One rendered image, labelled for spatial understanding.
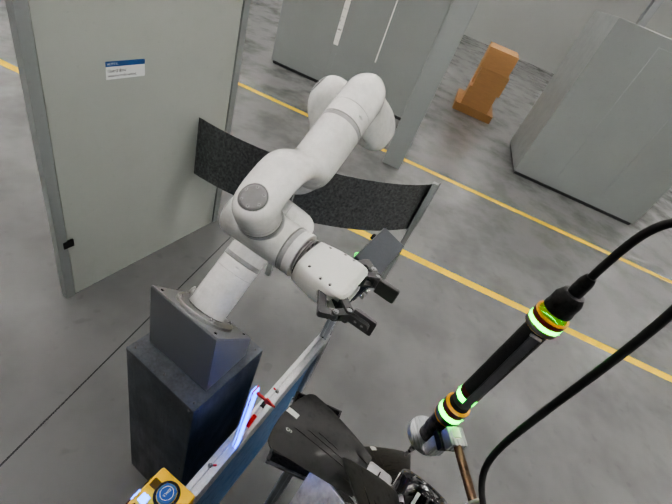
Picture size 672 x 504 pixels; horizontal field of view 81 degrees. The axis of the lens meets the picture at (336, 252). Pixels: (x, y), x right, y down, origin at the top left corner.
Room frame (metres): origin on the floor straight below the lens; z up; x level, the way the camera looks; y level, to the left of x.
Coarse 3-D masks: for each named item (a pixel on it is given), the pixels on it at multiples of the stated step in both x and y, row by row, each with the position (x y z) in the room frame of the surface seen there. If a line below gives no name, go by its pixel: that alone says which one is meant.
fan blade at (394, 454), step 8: (368, 448) 0.62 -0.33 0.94; (376, 448) 0.62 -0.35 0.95; (384, 448) 0.63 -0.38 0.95; (376, 456) 0.58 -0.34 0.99; (384, 456) 0.58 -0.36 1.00; (392, 456) 0.59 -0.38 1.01; (400, 456) 0.60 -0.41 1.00; (408, 456) 0.61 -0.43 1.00; (376, 464) 0.54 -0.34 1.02; (384, 464) 0.54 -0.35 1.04; (392, 464) 0.55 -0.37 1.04; (400, 464) 0.55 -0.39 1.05; (408, 464) 0.56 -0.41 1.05; (392, 472) 0.51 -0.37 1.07; (392, 480) 0.48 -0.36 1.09
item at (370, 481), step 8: (344, 464) 0.31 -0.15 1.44; (352, 464) 0.32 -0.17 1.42; (352, 472) 0.30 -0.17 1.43; (360, 472) 0.32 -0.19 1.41; (368, 472) 0.34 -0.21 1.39; (352, 480) 0.29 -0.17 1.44; (360, 480) 0.30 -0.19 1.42; (368, 480) 0.32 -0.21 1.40; (376, 480) 0.34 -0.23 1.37; (352, 488) 0.27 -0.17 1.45; (360, 488) 0.29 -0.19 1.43; (368, 488) 0.30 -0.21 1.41; (376, 488) 0.32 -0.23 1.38; (384, 488) 0.34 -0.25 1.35; (392, 488) 0.36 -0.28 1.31; (360, 496) 0.27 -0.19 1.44; (368, 496) 0.29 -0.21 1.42; (376, 496) 0.30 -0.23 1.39; (384, 496) 0.32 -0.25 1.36; (392, 496) 0.34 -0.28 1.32
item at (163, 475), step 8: (160, 472) 0.31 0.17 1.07; (168, 472) 0.31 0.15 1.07; (152, 480) 0.29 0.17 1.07; (160, 480) 0.29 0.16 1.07; (168, 480) 0.30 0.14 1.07; (176, 480) 0.30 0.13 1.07; (144, 488) 0.27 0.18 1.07; (152, 488) 0.27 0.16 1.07; (176, 488) 0.29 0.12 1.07; (184, 488) 0.30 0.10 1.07; (136, 496) 0.25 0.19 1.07; (152, 496) 0.26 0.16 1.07; (176, 496) 0.28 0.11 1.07; (184, 496) 0.28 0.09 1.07; (192, 496) 0.29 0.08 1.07
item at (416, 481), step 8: (400, 472) 0.45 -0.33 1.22; (408, 472) 0.46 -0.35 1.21; (400, 480) 0.42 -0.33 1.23; (408, 480) 0.42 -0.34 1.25; (416, 480) 0.45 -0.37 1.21; (424, 480) 0.47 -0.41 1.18; (400, 488) 0.41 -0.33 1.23; (408, 488) 0.40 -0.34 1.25; (416, 488) 0.41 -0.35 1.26; (432, 488) 0.45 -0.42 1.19; (408, 496) 0.39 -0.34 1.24; (424, 496) 0.39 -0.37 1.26; (432, 496) 0.40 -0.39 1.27; (440, 496) 0.44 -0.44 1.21
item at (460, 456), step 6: (456, 450) 0.35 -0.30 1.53; (462, 450) 0.35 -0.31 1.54; (456, 456) 0.34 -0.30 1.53; (462, 456) 0.34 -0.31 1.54; (462, 462) 0.33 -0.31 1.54; (462, 468) 0.33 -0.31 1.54; (468, 468) 0.33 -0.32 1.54; (462, 474) 0.32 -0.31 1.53; (468, 474) 0.32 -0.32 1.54; (462, 480) 0.31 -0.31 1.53; (468, 480) 0.31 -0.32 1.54; (468, 486) 0.30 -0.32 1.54; (468, 492) 0.30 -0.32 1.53; (474, 492) 0.30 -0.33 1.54; (468, 498) 0.29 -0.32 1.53; (474, 498) 0.29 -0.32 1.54
